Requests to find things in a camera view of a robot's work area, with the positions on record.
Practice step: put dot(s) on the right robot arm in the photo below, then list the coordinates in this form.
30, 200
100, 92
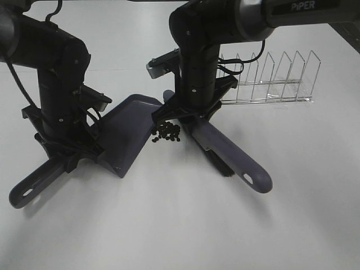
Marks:
199, 28

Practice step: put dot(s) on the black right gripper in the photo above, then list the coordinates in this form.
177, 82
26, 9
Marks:
183, 103

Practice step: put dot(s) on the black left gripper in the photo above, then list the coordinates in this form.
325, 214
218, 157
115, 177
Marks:
64, 127

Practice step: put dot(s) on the pile of coffee beans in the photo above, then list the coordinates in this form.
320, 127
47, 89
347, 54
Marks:
166, 130

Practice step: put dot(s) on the purple hand brush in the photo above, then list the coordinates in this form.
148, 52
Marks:
209, 138

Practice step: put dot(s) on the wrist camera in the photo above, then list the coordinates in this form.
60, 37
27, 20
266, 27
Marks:
89, 98
167, 63

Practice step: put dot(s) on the wire dish rack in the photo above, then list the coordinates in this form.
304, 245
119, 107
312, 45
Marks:
276, 78

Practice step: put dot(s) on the purple plastic dustpan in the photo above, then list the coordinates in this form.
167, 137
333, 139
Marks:
126, 130

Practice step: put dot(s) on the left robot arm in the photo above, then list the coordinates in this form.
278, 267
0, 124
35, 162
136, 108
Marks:
60, 59

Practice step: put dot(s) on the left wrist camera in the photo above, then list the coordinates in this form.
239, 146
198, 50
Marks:
89, 98

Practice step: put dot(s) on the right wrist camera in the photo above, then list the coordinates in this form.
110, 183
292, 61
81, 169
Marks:
167, 63

